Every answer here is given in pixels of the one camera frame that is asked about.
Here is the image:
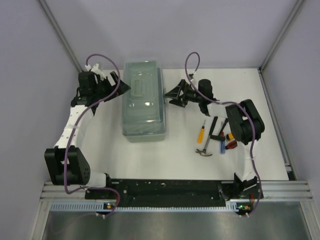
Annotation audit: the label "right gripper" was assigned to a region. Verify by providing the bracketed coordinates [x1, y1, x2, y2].
[163, 80, 203, 109]

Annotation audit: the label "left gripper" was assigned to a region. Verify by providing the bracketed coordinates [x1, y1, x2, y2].
[93, 71, 131, 102]

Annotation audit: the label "translucent green tool box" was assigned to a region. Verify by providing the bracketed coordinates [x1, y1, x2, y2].
[121, 60, 167, 143]

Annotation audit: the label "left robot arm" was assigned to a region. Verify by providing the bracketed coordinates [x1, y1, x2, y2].
[44, 71, 130, 199]

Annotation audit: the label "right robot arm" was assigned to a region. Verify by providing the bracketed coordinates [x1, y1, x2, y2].
[165, 79, 265, 198]

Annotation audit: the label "small black mallet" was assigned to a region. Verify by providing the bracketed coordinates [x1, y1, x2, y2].
[210, 118, 229, 142]

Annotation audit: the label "orange black utility knife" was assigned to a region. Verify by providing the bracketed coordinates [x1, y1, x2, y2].
[226, 133, 234, 141]

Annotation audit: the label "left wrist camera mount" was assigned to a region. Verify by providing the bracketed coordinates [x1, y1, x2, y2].
[85, 63, 107, 79]

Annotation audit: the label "orange handled screwdriver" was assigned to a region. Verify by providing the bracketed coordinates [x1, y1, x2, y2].
[197, 120, 206, 144]

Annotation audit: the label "claw hammer black handle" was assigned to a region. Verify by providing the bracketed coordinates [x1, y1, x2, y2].
[195, 116, 218, 157]

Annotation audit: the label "blue handled screwdriver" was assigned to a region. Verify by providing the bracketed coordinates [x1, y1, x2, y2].
[220, 141, 226, 155]

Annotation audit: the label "red handled pliers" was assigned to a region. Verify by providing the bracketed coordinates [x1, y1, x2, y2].
[225, 140, 238, 150]

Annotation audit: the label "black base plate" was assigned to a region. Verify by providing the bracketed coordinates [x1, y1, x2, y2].
[85, 179, 263, 208]

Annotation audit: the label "grey slotted cable duct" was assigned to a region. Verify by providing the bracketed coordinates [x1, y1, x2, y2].
[50, 201, 239, 213]

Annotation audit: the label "aluminium frame rail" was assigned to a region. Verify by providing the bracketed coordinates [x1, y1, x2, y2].
[39, 180, 315, 201]

